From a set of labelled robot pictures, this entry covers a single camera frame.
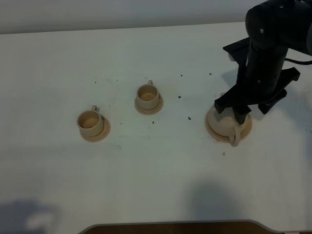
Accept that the beige saucer far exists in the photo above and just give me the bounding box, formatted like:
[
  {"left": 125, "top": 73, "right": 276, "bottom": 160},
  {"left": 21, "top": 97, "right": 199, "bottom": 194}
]
[{"left": 134, "top": 96, "right": 164, "bottom": 115}]

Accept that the beige teacup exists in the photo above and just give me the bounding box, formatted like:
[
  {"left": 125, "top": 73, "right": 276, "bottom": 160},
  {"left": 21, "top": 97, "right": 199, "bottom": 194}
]
[
  {"left": 77, "top": 105, "right": 104, "bottom": 137},
  {"left": 136, "top": 80, "right": 160, "bottom": 111}
]

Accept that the beige teacup near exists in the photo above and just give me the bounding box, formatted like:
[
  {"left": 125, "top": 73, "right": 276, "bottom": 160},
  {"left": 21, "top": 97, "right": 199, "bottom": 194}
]
[{"left": 77, "top": 105, "right": 104, "bottom": 137}]

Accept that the beige teapot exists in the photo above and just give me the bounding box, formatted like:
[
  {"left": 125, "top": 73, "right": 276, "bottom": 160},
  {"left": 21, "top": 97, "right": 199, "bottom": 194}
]
[{"left": 209, "top": 104, "right": 247, "bottom": 148}]

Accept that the beige teapot saucer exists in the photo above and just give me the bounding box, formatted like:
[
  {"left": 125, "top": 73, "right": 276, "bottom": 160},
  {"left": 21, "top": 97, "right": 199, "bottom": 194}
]
[{"left": 205, "top": 108, "right": 253, "bottom": 142}]

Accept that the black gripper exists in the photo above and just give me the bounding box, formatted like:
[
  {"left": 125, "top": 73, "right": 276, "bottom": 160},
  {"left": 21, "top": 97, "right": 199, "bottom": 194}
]
[{"left": 214, "top": 0, "right": 312, "bottom": 125}]

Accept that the beige saucer near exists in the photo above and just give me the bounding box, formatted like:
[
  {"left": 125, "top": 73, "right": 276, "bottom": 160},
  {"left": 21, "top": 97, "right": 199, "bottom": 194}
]
[{"left": 79, "top": 116, "right": 111, "bottom": 142}]

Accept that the beige teacup far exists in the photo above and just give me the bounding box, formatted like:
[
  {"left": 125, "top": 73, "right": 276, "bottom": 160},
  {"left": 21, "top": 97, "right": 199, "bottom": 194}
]
[{"left": 136, "top": 80, "right": 160, "bottom": 111}]

